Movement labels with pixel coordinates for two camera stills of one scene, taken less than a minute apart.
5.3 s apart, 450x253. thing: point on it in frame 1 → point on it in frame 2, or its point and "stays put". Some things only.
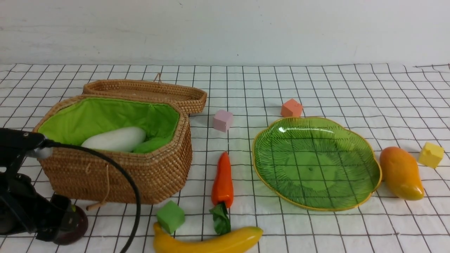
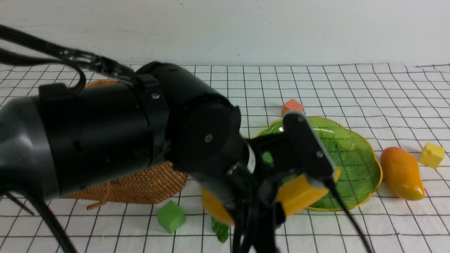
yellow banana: x=164 y=242 → x=293 y=192
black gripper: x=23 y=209 → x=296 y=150
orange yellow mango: x=400 y=170 stays put
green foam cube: x=171 y=216 stays put
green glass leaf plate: x=314 y=163 stays put
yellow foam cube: x=430 y=155 stays put
